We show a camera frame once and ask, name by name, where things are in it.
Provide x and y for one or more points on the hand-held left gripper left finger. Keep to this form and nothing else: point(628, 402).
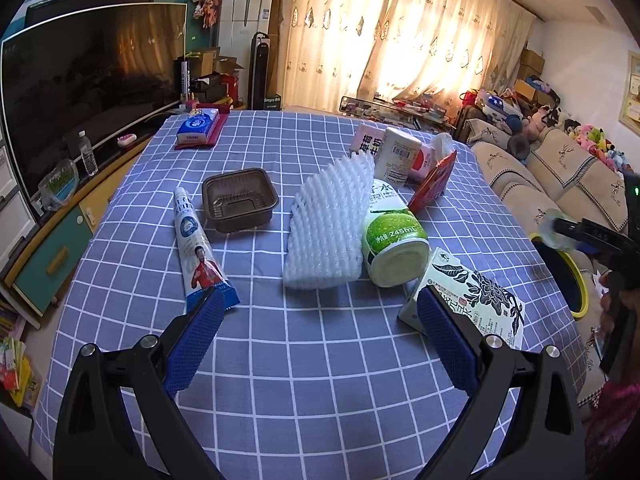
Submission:
point(197, 340)

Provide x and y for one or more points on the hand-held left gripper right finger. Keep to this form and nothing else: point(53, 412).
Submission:
point(447, 340)

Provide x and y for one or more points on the red snack packet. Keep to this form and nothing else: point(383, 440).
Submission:
point(432, 182)

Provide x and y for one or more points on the glass table with clutter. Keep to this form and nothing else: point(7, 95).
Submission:
point(400, 107)

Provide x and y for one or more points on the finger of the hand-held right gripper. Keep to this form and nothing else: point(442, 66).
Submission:
point(597, 240)

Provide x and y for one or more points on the small water bottle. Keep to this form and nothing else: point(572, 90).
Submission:
point(89, 155)

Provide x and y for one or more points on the crumpled white tissue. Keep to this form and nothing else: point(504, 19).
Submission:
point(442, 145)

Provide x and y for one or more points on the pink pig plush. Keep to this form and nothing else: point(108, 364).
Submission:
point(536, 122)

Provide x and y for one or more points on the white standing air conditioner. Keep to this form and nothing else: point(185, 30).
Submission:
point(245, 5)

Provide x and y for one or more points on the wooden teal television cabinet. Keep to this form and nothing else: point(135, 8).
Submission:
point(55, 255)

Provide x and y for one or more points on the pile of plush toys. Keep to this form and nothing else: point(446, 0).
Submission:
point(595, 140)

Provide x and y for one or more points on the pile of colourful books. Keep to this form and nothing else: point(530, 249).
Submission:
point(15, 360)

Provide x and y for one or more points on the stacked brown cardboard boxes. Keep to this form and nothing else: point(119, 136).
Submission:
point(531, 67)

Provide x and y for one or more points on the cream patterned curtains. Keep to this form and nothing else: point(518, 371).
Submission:
point(390, 35)

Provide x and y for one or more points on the framed wall picture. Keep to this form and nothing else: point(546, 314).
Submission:
point(631, 90)

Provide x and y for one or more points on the person's right hand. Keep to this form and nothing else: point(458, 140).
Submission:
point(607, 305)

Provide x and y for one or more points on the large black television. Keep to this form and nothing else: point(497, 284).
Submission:
point(85, 90)

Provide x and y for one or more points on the small pink dish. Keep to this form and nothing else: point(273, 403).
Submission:
point(126, 140)

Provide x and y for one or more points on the white paper cup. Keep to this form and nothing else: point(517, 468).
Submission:
point(397, 155)

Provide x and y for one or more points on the yellow-rimmed dark bin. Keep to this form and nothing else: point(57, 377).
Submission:
point(575, 280)

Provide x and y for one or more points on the pile of cardboard boxes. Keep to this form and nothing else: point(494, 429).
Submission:
point(210, 75)

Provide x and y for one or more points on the clear plastic bottle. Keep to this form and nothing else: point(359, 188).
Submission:
point(552, 240)

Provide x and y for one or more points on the black tower fan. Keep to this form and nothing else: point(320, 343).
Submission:
point(259, 70)

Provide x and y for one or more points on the blue tissue pack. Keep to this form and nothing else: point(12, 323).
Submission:
point(197, 126)

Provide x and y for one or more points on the pink milk carton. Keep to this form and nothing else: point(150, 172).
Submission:
point(365, 140)

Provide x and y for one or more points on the blue white toothpaste tube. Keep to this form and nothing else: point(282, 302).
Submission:
point(197, 255)

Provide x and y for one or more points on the dark round plush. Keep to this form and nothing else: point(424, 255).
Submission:
point(519, 147)

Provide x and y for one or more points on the green label drink bottle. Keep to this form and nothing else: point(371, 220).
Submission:
point(395, 240)

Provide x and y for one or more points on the brown plastic food tray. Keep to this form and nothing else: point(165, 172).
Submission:
point(240, 200)

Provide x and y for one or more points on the beige covered sofa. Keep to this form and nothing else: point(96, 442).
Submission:
point(555, 180)

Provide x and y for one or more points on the white foam fruit net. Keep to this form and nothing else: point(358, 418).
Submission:
point(325, 225)

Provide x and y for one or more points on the pale green tea carton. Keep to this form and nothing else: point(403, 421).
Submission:
point(475, 295)

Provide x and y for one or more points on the blue checked tablecloth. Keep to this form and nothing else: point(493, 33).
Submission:
point(310, 360)

